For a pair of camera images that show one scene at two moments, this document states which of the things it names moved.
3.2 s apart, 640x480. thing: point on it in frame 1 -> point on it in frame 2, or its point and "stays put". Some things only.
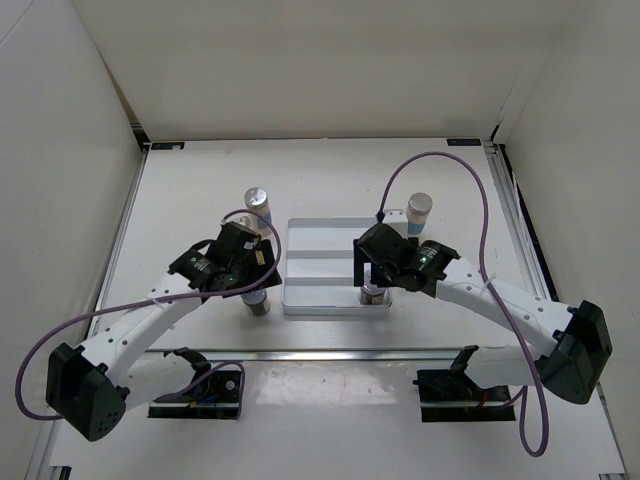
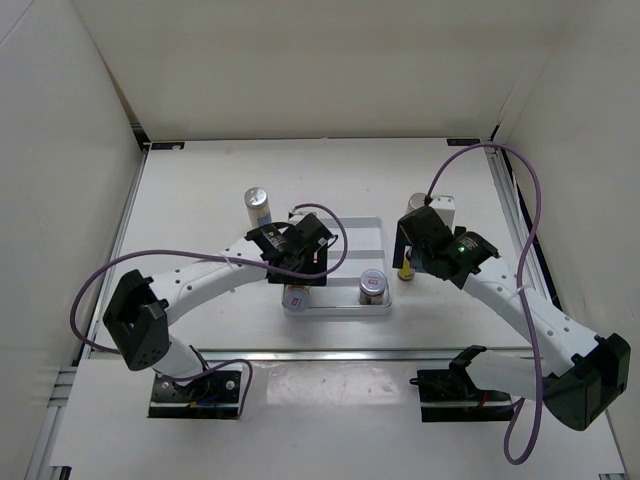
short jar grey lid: [257, 301] -> [296, 298]
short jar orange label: [371, 294] stays put
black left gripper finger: [263, 262] -> [319, 258]
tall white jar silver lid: [256, 199] stays put
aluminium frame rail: [315, 356] stays put
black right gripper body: [381, 276] -> [420, 261]
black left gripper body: [242, 270] -> [300, 257]
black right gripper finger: [359, 260] -> [401, 242]
